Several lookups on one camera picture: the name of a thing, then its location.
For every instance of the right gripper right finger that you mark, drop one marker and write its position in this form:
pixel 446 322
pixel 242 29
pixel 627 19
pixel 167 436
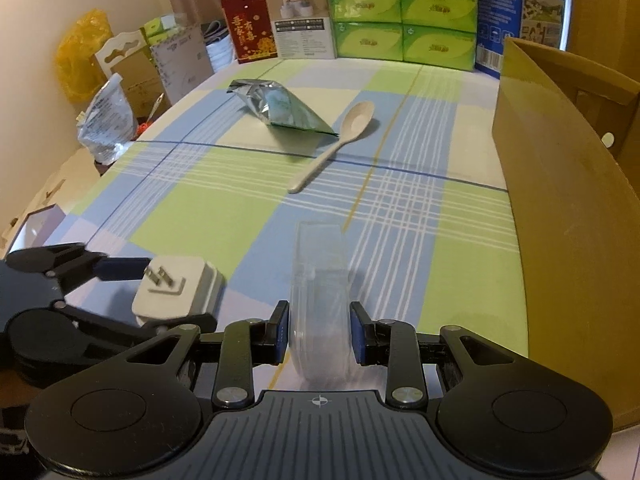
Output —
pixel 394 345

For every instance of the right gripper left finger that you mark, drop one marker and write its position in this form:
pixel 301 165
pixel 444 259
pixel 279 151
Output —
pixel 246 344

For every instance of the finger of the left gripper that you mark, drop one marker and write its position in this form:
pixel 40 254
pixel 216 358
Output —
pixel 90 327
pixel 75 260

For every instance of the white power adapter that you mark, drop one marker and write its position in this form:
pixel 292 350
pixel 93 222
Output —
pixel 176 287

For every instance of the clear plastic lid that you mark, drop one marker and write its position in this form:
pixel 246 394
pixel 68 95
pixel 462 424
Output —
pixel 319 338

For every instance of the beige plastic spoon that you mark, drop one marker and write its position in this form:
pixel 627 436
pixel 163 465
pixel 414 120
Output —
pixel 353 126

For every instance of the silver foil pouch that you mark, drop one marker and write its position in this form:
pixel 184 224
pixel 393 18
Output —
pixel 276 106

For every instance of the lilac paper box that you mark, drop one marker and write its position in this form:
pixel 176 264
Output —
pixel 35 229

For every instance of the clear plastic bag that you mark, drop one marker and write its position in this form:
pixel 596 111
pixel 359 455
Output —
pixel 107 127

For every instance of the checkered tablecloth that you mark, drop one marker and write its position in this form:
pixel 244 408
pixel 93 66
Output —
pixel 428 227

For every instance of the yellow plastic bag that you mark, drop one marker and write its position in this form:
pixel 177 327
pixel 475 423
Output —
pixel 79 73

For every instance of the brown cardboard box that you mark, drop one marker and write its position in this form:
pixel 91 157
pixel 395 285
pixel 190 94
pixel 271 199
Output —
pixel 566 131

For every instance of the red gift envelope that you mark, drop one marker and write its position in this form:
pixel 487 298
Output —
pixel 250 29

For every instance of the white product box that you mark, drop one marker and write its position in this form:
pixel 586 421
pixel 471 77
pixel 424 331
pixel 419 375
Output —
pixel 302 29

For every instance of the green tissue box pack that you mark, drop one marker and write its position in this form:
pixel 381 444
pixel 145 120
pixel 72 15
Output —
pixel 428 32

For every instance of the blue milk carton box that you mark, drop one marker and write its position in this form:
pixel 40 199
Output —
pixel 545 22

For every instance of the brown carton with white handle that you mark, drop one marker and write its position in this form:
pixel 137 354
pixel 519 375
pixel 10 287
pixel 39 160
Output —
pixel 128 55

